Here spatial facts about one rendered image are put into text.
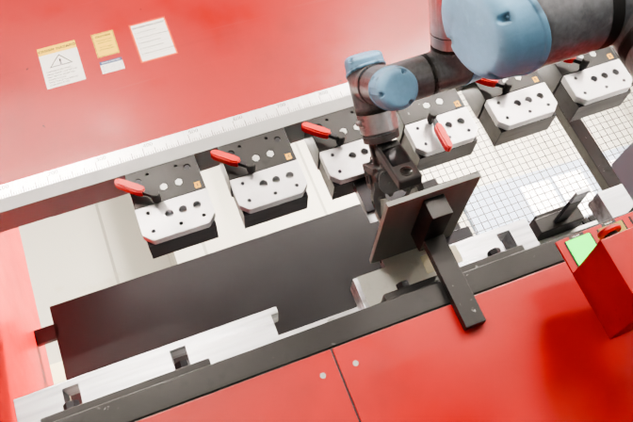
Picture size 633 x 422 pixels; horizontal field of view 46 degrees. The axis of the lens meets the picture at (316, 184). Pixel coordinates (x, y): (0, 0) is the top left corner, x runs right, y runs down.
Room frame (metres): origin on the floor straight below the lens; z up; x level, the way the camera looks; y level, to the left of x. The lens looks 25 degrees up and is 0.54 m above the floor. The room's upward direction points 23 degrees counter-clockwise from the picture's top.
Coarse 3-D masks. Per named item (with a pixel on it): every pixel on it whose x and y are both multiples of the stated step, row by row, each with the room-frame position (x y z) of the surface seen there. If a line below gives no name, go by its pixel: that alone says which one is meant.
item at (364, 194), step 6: (354, 186) 1.46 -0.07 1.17; (360, 186) 1.46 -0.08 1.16; (366, 186) 1.46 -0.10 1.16; (360, 192) 1.46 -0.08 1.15; (366, 192) 1.46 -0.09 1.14; (396, 192) 1.47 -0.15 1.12; (402, 192) 1.48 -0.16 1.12; (360, 198) 1.46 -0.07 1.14; (366, 198) 1.46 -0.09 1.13; (390, 198) 1.47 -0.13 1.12; (396, 198) 1.47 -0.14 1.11; (366, 204) 1.46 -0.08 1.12; (372, 204) 1.46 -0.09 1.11; (366, 210) 1.46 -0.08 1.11; (372, 210) 1.46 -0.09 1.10; (366, 216) 1.47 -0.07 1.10; (372, 216) 1.47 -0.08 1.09; (372, 222) 1.47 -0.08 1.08
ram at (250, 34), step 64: (0, 0) 1.29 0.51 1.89; (64, 0) 1.32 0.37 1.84; (128, 0) 1.35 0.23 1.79; (192, 0) 1.39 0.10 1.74; (256, 0) 1.42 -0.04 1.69; (320, 0) 1.45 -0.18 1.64; (384, 0) 1.48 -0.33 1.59; (0, 64) 1.28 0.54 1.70; (128, 64) 1.34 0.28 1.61; (192, 64) 1.37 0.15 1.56; (256, 64) 1.40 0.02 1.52; (320, 64) 1.44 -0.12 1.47; (0, 128) 1.28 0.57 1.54; (64, 128) 1.31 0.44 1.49; (128, 128) 1.33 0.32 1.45; (256, 128) 1.39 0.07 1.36; (64, 192) 1.30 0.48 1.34
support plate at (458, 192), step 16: (464, 176) 1.22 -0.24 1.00; (480, 176) 1.23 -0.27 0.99; (416, 192) 1.20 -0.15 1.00; (432, 192) 1.20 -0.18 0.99; (448, 192) 1.24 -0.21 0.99; (464, 192) 1.27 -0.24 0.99; (384, 208) 1.20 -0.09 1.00; (400, 208) 1.21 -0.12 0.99; (416, 208) 1.25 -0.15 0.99; (384, 224) 1.26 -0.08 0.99; (400, 224) 1.29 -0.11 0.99; (448, 224) 1.41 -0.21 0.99; (384, 240) 1.34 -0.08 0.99; (400, 240) 1.38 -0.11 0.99; (384, 256) 1.43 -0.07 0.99
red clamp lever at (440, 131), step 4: (432, 112) 1.43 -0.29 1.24; (436, 112) 1.43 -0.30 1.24; (428, 116) 1.44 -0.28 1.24; (432, 116) 1.43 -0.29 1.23; (436, 116) 1.44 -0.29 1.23; (428, 120) 1.45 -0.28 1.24; (432, 120) 1.44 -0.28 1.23; (436, 120) 1.44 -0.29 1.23; (436, 124) 1.44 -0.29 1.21; (440, 124) 1.43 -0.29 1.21; (436, 128) 1.43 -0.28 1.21; (440, 128) 1.43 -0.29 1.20; (444, 128) 1.44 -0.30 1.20; (436, 132) 1.44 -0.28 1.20; (440, 132) 1.43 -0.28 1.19; (444, 132) 1.43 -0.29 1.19; (440, 136) 1.43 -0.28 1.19; (444, 136) 1.43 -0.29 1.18; (440, 140) 1.44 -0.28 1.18; (444, 140) 1.44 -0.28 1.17; (448, 140) 1.43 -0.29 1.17; (444, 144) 1.44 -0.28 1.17; (448, 144) 1.43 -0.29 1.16; (444, 148) 1.45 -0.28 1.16; (448, 148) 1.44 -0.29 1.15
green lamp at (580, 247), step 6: (588, 234) 1.26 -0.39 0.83; (570, 240) 1.26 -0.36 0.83; (576, 240) 1.26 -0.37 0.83; (582, 240) 1.26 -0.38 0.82; (588, 240) 1.26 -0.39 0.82; (570, 246) 1.26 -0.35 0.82; (576, 246) 1.26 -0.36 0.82; (582, 246) 1.26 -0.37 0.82; (588, 246) 1.26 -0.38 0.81; (594, 246) 1.26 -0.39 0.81; (576, 252) 1.26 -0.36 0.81; (582, 252) 1.26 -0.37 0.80; (588, 252) 1.26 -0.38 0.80; (576, 258) 1.26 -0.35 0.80; (582, 258) 1.26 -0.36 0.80
